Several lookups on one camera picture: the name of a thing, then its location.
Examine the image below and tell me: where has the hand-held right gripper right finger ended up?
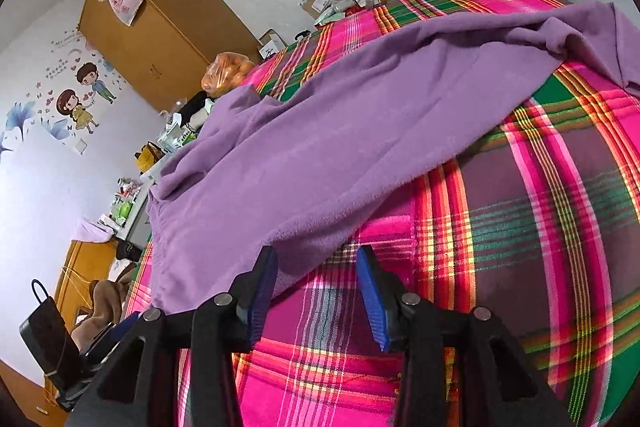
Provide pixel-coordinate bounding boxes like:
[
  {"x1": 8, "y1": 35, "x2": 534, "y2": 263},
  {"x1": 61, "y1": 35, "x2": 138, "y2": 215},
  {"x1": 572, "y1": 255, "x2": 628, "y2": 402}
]
[{"x1": 356, "y1": 245, "x2": 578, "y2": 427}]

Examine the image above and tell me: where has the open cardboard box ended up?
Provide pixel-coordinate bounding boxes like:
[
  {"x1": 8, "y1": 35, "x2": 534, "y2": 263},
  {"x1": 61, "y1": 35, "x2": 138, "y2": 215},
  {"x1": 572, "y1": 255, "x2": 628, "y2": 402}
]
[{"x1": 300, "y1": 0, "x2": 342, "y2": 20}]

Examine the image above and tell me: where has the white plastic bag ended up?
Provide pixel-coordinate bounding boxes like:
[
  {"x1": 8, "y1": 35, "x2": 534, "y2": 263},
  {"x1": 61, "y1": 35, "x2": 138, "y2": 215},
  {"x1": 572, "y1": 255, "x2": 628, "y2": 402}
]
[{"x1": 98, "y1": 0, "x2": 145, "y2": 26}]

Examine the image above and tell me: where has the yellow paper bag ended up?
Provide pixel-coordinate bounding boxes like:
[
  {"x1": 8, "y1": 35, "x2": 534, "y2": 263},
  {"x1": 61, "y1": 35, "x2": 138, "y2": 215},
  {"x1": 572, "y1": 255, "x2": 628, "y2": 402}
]
[{"x1": 135, "y1": 142, "x2": 168, "y2": 172}]

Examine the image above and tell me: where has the wooden wardrobe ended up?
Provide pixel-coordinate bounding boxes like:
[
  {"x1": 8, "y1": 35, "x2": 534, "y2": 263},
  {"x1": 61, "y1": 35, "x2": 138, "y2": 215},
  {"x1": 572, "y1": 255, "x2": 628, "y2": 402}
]
[{"x1": 78, "y1": 0, "x2": 264, "y2": 112}]

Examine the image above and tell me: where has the bag of oranges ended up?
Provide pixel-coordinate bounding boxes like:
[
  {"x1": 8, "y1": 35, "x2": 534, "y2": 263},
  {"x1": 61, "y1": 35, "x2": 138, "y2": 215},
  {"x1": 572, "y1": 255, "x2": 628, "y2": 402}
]
[{"x1": 201, "y1": 51, "x2": 257, "y2": 98}]

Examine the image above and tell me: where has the lavender cloth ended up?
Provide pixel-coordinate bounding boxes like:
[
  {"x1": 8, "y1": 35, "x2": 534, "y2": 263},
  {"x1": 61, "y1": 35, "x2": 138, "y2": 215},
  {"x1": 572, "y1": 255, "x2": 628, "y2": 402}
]
[{"x1": 70, "y1": 217, "x2": 114, "y2": 244}]

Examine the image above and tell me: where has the green white box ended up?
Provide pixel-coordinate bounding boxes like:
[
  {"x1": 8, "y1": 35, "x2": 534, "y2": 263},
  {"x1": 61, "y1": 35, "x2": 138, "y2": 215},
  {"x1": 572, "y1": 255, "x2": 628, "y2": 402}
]
[{"x1": 157, "y1": 127, "x2": 197, "y2": 154}]

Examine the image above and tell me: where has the pink green plaid bed sheet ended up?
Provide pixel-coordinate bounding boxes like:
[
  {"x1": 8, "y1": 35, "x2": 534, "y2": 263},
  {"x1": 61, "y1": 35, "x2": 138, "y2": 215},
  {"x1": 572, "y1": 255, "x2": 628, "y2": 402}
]
[{"x1": 122, "y1": 0, "x2": 640, "y2": 427}]

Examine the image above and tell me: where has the white carton box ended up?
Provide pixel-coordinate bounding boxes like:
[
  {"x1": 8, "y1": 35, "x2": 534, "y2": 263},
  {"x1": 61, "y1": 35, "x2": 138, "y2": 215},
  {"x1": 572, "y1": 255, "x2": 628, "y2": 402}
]
[{"x1": 257, "y1": 29, "x2": 286, "y2": 58}]

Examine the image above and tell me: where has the purple fleece garment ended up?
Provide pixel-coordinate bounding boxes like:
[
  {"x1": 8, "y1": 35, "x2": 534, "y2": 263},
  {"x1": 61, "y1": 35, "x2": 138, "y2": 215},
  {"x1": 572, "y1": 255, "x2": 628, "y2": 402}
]
[{"x1": 148, "y1": 0, "x2": 640, "y2": 315}]

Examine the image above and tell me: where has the black pouch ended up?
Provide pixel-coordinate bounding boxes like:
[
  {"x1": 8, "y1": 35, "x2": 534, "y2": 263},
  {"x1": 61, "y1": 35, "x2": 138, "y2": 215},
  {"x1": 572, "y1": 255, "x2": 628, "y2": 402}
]
[{"x1": 177, "y1": 91, "x2": 212, "y2": 128}]

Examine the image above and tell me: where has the black handbag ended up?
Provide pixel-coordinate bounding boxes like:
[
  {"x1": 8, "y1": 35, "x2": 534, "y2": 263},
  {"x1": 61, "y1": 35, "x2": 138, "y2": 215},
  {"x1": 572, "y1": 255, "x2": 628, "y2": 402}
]
[{"x1": 19, "y1": 279, "x2": 83, "y2": 379}]

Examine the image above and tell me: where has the wooden headboard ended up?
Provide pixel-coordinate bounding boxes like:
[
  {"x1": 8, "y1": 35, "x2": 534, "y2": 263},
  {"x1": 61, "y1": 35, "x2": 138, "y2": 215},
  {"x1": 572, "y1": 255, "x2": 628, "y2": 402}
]
[{"x1": 52, "y1": 239, "x2": 121, "y2": 323}]

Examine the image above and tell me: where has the grey drawer cabinet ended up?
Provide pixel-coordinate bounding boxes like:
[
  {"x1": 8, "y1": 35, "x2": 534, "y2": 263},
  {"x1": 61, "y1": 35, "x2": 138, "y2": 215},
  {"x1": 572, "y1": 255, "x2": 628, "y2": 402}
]
[{"x1": 97, "y1": 199, "x2": 151, "y2": 245}]

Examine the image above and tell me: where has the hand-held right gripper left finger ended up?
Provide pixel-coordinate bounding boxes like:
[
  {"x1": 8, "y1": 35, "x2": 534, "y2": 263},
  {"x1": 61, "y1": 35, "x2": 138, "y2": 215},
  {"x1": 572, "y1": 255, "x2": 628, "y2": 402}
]
[{"x1": 67, "y1": 246, "x2": 279, "y2": 427}]

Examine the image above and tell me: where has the cartoon children wall sticker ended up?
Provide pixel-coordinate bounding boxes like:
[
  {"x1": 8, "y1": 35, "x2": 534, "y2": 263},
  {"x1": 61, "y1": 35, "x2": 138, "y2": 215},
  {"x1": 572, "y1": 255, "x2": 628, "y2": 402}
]
[{"x1": 0, "y1": 24, "x2": 118, "y2": 158}]

